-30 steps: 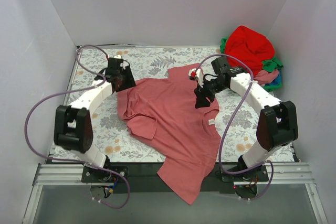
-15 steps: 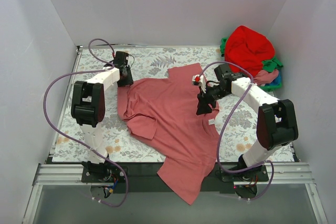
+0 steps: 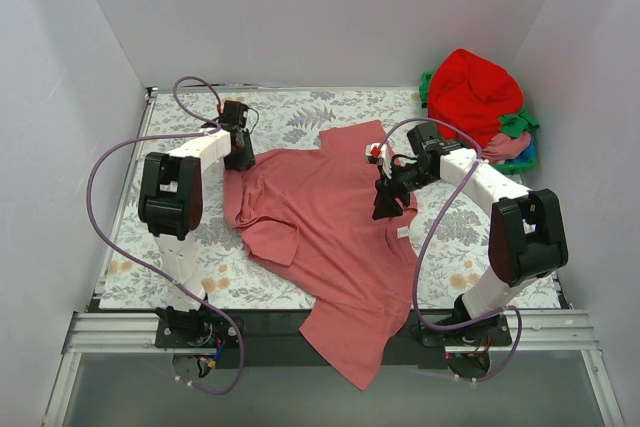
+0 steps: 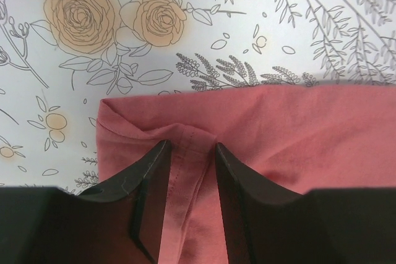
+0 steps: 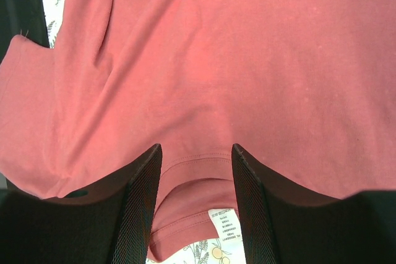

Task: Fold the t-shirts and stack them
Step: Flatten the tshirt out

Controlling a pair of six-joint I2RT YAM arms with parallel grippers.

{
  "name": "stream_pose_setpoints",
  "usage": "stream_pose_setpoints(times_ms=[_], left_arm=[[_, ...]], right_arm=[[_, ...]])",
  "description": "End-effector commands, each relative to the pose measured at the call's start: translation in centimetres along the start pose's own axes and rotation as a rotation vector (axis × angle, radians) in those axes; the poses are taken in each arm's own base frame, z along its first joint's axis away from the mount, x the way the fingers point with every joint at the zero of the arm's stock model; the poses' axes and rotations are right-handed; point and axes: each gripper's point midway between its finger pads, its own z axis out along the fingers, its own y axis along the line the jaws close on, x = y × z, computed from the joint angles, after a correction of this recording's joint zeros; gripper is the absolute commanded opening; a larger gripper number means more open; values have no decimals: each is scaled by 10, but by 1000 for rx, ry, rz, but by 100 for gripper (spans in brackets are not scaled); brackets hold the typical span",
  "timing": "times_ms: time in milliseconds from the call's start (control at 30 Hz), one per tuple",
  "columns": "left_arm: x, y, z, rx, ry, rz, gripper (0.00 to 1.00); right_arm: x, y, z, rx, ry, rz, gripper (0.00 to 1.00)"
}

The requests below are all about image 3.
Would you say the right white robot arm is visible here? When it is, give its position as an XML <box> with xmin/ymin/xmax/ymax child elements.
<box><xmin>365</xmin><ymin>118</ymin><xmax>568</xmax><ymax>345</ymax></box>

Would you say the red t shirt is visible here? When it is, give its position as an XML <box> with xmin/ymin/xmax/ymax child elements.
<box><xmin>427</xmin><ymin>49</ymin><xmax>524</xmax><ymax>147</ymax></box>

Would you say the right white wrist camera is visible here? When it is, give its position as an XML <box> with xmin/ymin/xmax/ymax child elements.
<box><xmin>365</xmin><ymin>143</ymin><xmax>392</xmax><ymax>178</ymax></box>

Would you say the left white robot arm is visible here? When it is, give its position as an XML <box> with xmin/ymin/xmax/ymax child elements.
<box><xmin>138</xmin><ymin>100</ymin><xmax>255</xmax><ymax>312</ymax></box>

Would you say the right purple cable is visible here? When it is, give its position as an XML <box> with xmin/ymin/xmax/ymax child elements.
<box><xmin>378</xmin><ymin>117</ymin><xmax>524</xmax><ymax>383</ymax></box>

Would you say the aluminium frame rail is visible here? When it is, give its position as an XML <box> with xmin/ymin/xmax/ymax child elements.
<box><xmin>63</xmin><ymin>309</ymin><xmax>598</xmax><ymax>354</ymax></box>

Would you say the pink t shirt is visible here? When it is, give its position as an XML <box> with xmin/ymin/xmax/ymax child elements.
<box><xmin>482</xmin><ymin>132</ymin><xmax>532</xmax><ymax>164</ymax></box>
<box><xmin>223</xmin><ymin>121</ymin><xmax>417</xmax><ymax>390</ymax></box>

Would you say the green t shirt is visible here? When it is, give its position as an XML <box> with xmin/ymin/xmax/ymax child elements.
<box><xmin>499</xmin><ymin>107</ymin><xmax>539</xmax><ymax>138</ymax></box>

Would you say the blue t shirt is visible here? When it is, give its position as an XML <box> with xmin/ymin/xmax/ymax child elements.
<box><xmin>515</xmin><ymin>135</ymin><xmax>536</xmax><ymax>163</ymax></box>

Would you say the green plastic basket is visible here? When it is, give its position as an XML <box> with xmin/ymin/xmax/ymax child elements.
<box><xmin>419</xmin><ymin>67</ymin><xmax>539</xmax><ymax>174</ymax></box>

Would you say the floral table mat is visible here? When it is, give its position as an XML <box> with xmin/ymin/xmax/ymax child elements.
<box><xmin>97</xmin><ymin>89</ymin><xmax>564</xmax><ymax>311</ymax></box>

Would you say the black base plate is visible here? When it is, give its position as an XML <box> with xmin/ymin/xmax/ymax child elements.
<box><xmin>154</xmin><ymin>307</ymin><xmax>512</xmax><ymax>377</ymax></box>

